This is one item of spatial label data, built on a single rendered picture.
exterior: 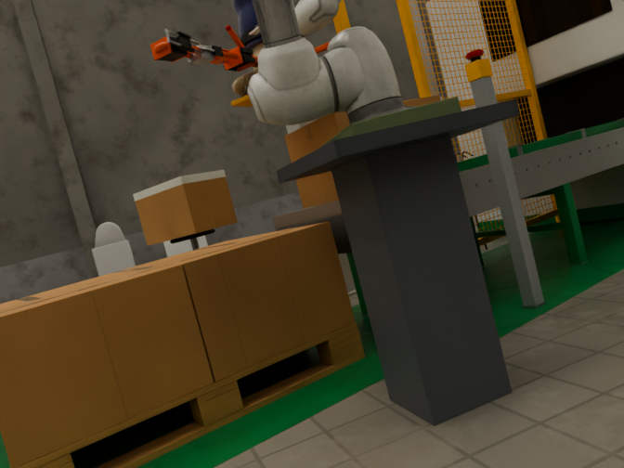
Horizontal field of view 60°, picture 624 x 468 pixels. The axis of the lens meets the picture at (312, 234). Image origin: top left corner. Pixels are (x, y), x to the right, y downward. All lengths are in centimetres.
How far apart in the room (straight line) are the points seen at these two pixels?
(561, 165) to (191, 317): 192
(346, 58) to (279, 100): 21
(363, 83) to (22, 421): 128
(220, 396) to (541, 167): 179
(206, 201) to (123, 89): 798
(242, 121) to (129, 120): 227
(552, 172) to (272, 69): 175
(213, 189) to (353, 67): 260
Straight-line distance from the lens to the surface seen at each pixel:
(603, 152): 326
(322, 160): 129
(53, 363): 172
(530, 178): 271
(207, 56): 193
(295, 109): 145
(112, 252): 973
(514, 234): 230
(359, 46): 150
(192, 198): 383
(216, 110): 1177
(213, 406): 187
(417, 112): 140
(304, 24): 184
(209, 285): 182
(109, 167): 1141
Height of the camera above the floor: 63
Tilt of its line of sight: 3 degrees down
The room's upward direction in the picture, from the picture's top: 15 degrees counter-clockwise
